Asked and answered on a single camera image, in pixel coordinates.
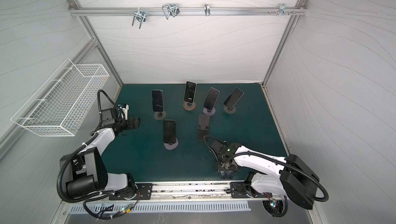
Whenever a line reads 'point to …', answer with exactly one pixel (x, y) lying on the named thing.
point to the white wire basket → (61, 104)
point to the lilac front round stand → (171, 147)
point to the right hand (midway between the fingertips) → (225, 164)
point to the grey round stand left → (160, 115)
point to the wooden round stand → (189, 106)
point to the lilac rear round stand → (211, 113)
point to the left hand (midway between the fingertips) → (134, 117)
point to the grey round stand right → (229, 111)
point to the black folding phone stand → (203, 125)
